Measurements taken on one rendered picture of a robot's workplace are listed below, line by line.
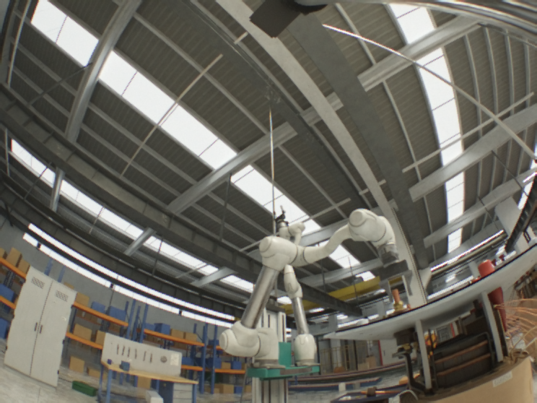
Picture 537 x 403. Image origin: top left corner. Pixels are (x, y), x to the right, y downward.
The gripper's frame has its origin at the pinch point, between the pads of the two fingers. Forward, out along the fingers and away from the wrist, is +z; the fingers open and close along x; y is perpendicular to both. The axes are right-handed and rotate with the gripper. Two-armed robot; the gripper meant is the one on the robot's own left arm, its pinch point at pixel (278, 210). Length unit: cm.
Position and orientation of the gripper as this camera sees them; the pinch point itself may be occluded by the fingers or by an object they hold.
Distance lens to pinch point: 249.1
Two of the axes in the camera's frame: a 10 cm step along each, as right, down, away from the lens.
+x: -5.5, 5.2, 6.6
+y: -8.1, -1.4, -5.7
